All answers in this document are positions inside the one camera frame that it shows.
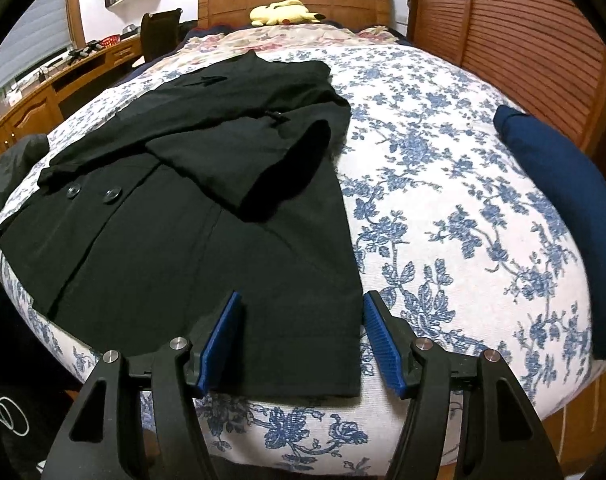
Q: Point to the navy blue cushion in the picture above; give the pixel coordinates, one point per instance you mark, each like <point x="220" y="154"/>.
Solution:
<point x="573" y="200"/>

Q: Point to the black double-breasted coat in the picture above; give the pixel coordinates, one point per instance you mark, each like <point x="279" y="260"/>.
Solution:
<point x="183" y="240"/>

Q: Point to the black cloth with white outline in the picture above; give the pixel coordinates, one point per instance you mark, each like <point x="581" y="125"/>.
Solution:
<point x="13" y="360"/>

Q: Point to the wooden desk cabinet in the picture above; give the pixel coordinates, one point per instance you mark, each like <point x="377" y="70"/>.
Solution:
<point x="38" y="105"/>

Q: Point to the pink floral quilt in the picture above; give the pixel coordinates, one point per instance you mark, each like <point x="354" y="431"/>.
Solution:
<point x="293" y="40"/>

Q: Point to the dark brown chair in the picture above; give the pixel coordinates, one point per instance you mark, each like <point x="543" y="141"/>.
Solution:
<point x="158" y="30"/>

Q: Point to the wooden louvred wardrobe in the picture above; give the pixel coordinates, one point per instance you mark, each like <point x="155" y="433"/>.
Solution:
<point x="523" y="25"/>

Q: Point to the silver bowl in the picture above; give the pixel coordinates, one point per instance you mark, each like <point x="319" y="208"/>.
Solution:
<point x="129" y="31"/>

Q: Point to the red basket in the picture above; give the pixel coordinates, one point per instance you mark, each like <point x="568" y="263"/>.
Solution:
<point x="110" y="40"/>

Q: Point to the yellow plush toy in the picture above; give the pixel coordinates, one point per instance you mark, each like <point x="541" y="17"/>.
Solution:
<point x="283" y="12"/>

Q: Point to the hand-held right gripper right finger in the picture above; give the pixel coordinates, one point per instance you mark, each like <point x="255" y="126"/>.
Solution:
<point x="383" y="345"/>

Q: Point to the grey window blind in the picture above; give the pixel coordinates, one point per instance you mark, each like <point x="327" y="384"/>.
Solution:
<point x="28" y="45"/>

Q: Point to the dark grey cloth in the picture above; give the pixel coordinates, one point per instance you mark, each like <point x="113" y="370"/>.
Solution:
<point x="13" y="175"/>

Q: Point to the wooden window frame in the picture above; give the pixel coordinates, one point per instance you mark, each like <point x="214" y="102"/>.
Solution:
<point x="75" y="10"/>

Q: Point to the bed with floral sheet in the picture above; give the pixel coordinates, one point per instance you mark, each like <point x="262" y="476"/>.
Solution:
<point x="458" y="200"/>

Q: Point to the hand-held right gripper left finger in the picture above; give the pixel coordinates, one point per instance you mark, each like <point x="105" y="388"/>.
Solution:
<point x="220" y="345"/>

